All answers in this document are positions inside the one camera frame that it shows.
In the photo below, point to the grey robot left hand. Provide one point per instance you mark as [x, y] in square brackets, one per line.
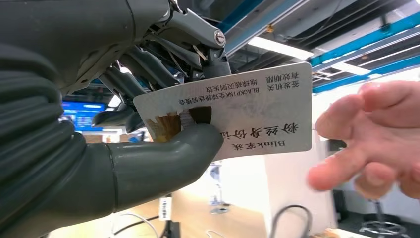
[82, 33]

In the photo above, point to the white ID card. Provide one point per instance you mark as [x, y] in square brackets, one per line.
[262, 111]

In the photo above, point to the blue monitor screen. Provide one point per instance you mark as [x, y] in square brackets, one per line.
[82, 115]

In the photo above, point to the chrome stool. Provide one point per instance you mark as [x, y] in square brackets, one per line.
[380, 226]

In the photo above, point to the white cabinet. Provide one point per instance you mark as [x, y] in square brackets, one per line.
[292, 177]

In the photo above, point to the black plug with label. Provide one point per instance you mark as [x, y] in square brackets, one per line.
[165, 208]

